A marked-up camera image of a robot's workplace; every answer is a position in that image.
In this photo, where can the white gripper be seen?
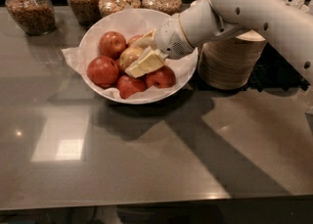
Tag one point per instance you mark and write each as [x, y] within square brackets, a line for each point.
[170, 40]

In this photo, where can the yellow-green apple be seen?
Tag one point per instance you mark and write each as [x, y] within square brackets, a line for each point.
[129, 56]

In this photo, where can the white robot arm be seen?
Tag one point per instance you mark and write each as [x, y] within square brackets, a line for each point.
[285, 28]

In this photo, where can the red apple back right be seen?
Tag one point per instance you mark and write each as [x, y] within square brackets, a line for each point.
[133, 39]

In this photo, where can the red apple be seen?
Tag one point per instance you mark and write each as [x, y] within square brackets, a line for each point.
[164, 77]
[133, 39]
[112, 44]
[103, 71]
[128, 86]

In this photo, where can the red apple front right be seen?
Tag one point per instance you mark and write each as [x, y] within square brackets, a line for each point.
[164, 77]

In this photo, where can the white bowl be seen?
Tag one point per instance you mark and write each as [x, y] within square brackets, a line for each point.
[111, 22]

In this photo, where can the red apple back left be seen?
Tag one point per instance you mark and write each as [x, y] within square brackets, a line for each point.
[112, 44]

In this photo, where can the red apple front centre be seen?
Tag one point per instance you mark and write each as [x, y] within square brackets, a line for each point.
[128, 86]

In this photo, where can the red apple front left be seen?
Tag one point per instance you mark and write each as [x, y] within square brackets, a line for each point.
[103, 71]

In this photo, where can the rear stack paper bowls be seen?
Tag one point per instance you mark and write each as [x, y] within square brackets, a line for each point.
[200, 4]

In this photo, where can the white paper liner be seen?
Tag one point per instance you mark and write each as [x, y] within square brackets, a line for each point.
[73, 58]

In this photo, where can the glass jar brown cereal left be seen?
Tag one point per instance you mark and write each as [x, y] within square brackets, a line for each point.
[34, 17]

